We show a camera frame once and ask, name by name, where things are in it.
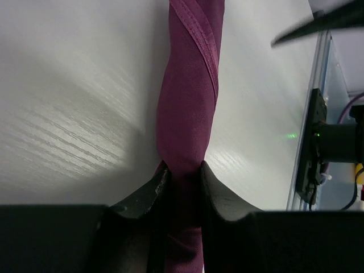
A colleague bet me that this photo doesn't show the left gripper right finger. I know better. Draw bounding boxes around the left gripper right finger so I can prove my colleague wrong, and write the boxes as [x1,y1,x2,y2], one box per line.
[200,162,363,272]

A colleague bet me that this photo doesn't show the aluminium front rail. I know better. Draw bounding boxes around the aluminium front rail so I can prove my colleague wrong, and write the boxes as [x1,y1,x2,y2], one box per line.
[287,31,331,210]

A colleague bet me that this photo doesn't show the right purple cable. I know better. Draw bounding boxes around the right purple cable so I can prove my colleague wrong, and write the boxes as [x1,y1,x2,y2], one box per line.
[337,93,364,126]

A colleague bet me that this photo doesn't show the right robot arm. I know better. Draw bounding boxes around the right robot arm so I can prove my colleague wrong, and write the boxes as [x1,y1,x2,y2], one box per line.
[271,1,363,163]

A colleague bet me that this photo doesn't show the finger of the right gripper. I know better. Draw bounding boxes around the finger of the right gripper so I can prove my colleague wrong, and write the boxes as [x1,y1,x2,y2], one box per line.
[271,0,363,47]

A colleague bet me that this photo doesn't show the purple cloth napkin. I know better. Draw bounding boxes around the purple cloth napkin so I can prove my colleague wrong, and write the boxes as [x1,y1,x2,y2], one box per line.
[156,1,225,272]

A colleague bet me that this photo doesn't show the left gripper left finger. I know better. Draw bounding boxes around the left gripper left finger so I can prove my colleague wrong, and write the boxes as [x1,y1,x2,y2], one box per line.
[1,164,170,272]

